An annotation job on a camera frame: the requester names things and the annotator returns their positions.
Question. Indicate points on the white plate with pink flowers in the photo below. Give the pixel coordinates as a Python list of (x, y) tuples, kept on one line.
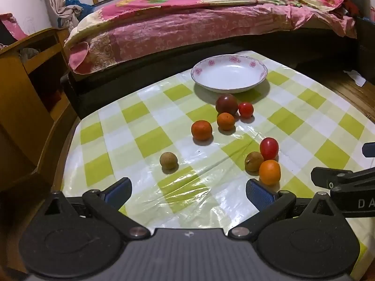
[(231, 74)]

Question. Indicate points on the brown longan with stem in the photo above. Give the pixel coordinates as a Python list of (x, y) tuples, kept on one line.
[(252, 161)]

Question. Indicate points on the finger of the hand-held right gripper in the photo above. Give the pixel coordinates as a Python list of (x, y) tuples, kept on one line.
[(369, 149), (325, 177)]

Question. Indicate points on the blue cloth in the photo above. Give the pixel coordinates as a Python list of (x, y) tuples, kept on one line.
[(79, 5)]

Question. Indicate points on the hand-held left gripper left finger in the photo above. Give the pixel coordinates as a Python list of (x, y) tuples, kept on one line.
[(118, 192)]

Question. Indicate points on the red cloth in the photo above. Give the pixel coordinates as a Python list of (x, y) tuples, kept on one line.
[(350, 8)]

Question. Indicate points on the large dark red tomato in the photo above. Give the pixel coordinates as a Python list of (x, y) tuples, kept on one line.
[(226, 103)]

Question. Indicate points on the wooden cabinet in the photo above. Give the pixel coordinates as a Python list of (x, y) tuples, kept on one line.
[(17, 108)]

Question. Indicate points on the dark dresser with drawers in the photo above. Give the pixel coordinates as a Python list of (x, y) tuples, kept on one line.
[(366, 46)]

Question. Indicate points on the pink floral bedsheet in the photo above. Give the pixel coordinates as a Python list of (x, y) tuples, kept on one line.
[(181, 32)]

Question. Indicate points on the oval red tomato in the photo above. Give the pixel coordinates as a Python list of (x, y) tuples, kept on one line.
[(269, 148)]

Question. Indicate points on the green checked plastic tablecloth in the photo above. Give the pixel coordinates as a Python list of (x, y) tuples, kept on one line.
[(146, 140)]

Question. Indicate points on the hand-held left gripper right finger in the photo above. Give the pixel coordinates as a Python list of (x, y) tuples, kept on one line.
[(259, 193)]

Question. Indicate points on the pink cloth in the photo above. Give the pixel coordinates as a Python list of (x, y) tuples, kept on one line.
[(11, 25)]

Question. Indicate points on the white paper scrap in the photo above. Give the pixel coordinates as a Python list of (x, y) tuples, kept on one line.
[(356, 77)]

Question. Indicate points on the small orange tangerine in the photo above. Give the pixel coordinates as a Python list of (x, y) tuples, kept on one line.
[(226, 121), (269, 172), (201, 130)]

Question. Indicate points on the small round cherry tomato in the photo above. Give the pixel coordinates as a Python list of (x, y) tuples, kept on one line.
[(246, 109)]

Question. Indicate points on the pink and cream quilt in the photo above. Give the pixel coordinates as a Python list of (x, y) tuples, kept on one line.
[(175, 3)]

